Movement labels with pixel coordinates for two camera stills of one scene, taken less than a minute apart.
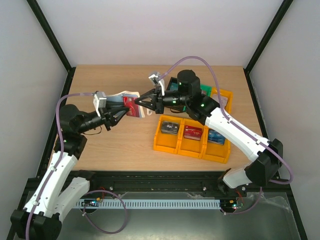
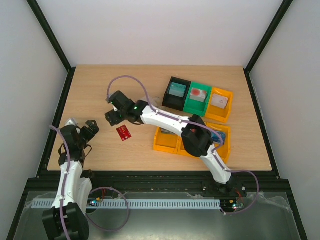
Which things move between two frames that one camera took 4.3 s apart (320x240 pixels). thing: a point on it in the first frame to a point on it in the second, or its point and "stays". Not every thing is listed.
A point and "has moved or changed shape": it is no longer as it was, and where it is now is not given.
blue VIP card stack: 215,137 stays
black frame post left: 70,70 stays
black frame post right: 276,20 stays
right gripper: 158,100 to 114,116
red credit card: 129,101 has moved or changed shape
